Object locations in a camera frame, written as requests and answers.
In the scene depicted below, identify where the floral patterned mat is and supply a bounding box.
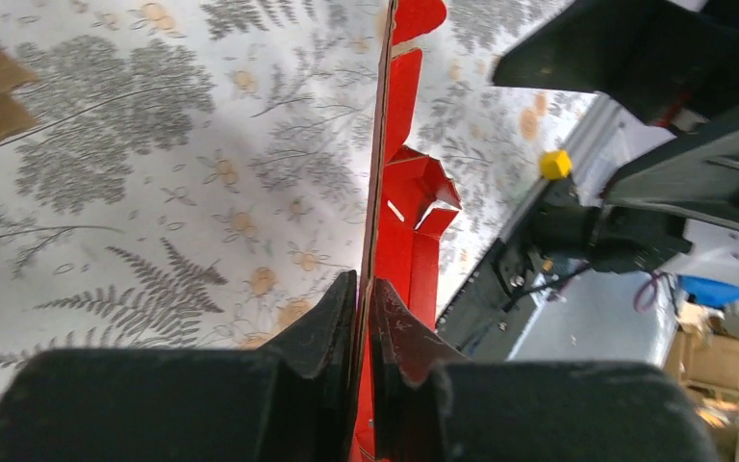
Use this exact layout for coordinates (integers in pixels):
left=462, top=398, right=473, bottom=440
left=0, top=0, right=600, bottom=435

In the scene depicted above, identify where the red paper box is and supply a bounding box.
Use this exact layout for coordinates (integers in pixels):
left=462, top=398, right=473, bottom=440
left=346, top=1, right=460, bottom=461

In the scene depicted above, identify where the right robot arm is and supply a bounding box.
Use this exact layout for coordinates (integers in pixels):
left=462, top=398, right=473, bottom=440
left=492, top=1, right=739, bottom=272

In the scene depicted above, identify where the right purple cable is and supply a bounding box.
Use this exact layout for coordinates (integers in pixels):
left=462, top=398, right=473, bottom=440
left=631, top=272, right=664, bottom=315

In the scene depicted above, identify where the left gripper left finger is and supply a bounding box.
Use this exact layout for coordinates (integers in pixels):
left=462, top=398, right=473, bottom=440
left=0, top=270, right=357, bottom=461

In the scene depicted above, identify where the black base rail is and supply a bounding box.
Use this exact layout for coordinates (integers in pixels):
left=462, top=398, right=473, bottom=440
left=436, top=239, right=542, bottom=362

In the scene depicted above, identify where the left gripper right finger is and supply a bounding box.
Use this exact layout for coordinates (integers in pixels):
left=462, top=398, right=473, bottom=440
left=369, top=280, right=718, bottom=461

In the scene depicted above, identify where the yellow cube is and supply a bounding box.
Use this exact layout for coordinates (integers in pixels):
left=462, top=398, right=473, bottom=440
left=538, top=150, right=573, bottom=181

